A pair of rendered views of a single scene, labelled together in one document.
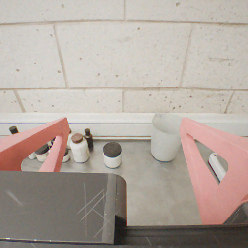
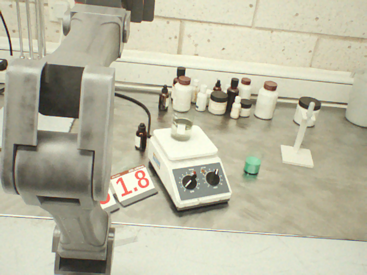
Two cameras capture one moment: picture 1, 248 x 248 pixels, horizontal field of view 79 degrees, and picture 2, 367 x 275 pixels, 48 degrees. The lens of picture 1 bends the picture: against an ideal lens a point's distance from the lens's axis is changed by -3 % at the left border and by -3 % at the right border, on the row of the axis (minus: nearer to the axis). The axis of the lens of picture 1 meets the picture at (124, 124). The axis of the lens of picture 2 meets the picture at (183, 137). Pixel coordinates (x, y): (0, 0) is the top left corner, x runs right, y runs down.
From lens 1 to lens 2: 0.90 m
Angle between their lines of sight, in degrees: 7
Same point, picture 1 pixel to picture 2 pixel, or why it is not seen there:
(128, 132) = (315, 94)
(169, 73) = not seen: outside the picture
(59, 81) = (246, 17)
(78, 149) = (272, 98)
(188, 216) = not seen: outside the picture
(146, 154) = (341, 119)
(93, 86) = (285, 29)
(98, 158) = (285, 118)
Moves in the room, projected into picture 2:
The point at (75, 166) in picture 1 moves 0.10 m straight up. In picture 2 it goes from (261, 121) to (268, 92)
